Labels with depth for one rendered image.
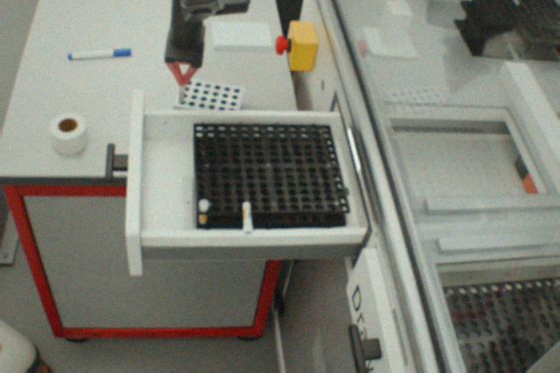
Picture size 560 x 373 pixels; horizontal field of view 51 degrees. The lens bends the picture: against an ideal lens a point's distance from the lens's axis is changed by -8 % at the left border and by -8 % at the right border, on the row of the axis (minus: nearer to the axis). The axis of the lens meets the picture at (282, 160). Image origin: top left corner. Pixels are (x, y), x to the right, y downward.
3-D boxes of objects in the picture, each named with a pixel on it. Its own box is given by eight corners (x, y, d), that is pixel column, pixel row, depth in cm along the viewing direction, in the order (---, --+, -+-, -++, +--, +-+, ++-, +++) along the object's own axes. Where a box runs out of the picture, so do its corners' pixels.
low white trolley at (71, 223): (54, 355, 159) (-10, 175, 104) (71, 182, 200) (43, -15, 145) (263, 352, 170) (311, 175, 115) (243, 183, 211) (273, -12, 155)
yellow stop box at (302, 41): (286, 71, 121) (292, 42, 116) (282, 48, 126) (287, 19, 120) (312, 72, 122) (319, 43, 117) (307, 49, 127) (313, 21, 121)
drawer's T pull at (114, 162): (104, 185, 89) (104, 179, 88) (108, 147, 94) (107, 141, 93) (129, 185, 90) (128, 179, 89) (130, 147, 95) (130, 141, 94)
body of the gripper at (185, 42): (205, 33, 113) (208, -1, 107) (201, 68, 106) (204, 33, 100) (170, 30, 112) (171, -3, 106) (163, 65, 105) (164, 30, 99)
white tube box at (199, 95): (172, 120, 119) (173, 105, 116) (182, 91, 125) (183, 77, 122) (236, 131, 120) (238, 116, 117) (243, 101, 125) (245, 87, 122)
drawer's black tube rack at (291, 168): (195, 238, 93) (196, 212, 88) (191, 151, 104) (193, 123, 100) (341, 236, 97) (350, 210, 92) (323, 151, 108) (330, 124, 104)
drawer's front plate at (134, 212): (130, 277, 88) (125, 233, 80) (135, 133, 108) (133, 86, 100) (142, 277, 89) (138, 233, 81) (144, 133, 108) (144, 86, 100)
